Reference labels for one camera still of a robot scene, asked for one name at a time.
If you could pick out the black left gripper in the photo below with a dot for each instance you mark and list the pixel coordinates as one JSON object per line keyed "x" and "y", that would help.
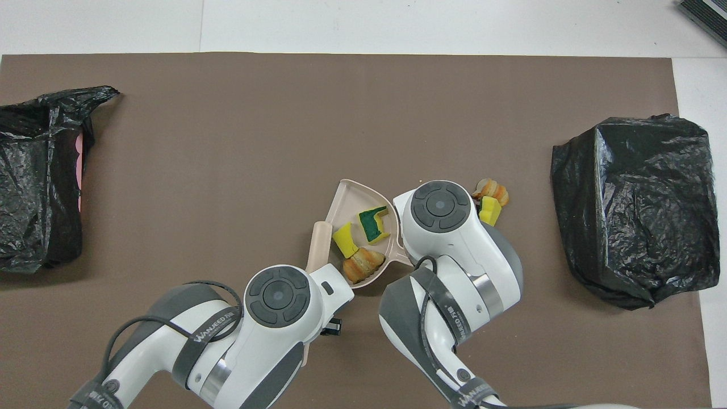
{"x": 332, "y": 326}

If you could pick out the orange striped bread piece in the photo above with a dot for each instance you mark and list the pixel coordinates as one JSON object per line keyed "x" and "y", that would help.
{"x": 493, "y": 190}
{"x": 363, "y": 264}

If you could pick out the beige hand brush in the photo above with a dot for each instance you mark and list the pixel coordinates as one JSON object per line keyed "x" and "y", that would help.
{"x": 319, "y": 241}

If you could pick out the green and yellow sponge piece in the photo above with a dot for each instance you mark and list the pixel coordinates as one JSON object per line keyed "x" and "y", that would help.
{"x": 372, "y": 227}

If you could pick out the beige plastic dustpan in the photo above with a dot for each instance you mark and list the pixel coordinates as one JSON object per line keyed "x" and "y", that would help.
{"x": 352, "y": 199}

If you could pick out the yellow sponge wedge green base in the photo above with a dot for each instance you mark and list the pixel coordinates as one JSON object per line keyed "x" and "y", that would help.
{"x": 491, "y": 211}

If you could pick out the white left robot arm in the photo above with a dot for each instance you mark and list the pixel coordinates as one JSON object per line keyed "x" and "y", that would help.
{"x": 278, "y": 295}

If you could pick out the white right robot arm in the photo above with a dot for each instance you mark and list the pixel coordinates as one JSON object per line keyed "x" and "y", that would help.
{"x": 448, "y": 227}

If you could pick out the pink plastic bin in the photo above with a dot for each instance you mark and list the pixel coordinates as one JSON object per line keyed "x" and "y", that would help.
{"x": 79, "y": 165}

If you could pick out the black plastic trash bag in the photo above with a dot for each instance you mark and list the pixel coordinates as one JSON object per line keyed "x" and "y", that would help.
{"x": 34, "y": 153}
{"x": 625, "y": 199}

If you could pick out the brown table mat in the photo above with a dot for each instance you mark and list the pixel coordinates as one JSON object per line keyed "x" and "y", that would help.
{"x": 170, "y": 85}

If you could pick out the dark grey ribbed object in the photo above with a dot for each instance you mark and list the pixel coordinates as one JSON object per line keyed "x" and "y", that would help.
{"x": 707, "y": 14}

